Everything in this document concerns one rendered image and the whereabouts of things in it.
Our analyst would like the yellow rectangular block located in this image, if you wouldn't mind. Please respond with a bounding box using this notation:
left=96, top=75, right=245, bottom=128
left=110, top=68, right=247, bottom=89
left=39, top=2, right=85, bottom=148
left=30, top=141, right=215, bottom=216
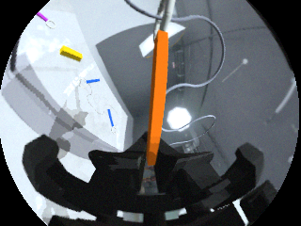
left=59, top=45, right=83, bottom=61

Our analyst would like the white loop with orange handle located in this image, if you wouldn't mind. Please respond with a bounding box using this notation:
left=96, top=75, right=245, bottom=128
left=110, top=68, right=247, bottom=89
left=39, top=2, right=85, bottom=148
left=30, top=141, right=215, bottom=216
left=147, top=0, right=176, bottom=166

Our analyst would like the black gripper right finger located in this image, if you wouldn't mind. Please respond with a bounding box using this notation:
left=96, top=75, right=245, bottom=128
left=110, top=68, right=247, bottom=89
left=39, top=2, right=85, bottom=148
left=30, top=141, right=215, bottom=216
left=154, top=138, right=214, bottom=195

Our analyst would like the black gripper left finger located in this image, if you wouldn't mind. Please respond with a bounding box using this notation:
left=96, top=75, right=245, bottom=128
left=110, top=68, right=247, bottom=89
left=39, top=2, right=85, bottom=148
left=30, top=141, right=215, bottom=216
left=87, top=132, right=148, bottom=195

